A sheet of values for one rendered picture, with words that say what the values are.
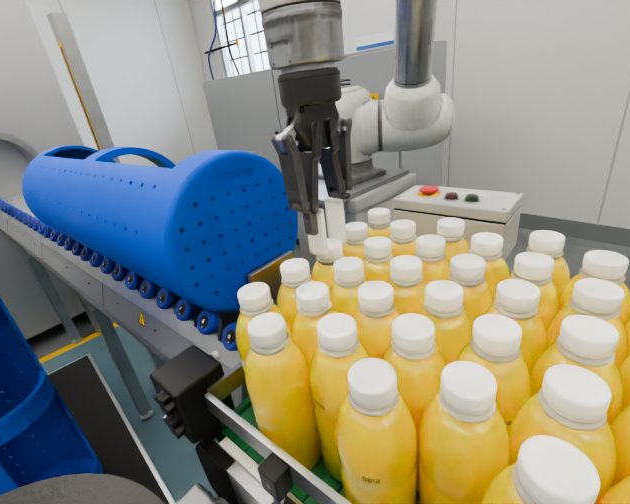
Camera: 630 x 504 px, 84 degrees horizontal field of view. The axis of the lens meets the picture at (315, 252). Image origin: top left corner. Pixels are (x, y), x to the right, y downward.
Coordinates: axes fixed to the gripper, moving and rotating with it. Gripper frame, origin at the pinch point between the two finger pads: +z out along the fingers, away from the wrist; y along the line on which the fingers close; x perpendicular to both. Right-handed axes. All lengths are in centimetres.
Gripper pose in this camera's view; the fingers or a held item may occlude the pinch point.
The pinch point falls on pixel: (326, 227)
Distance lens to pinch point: 50.4
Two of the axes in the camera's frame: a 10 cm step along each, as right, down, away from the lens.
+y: -6.4, 4.0, -6.5
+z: 1.2, 8.9, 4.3
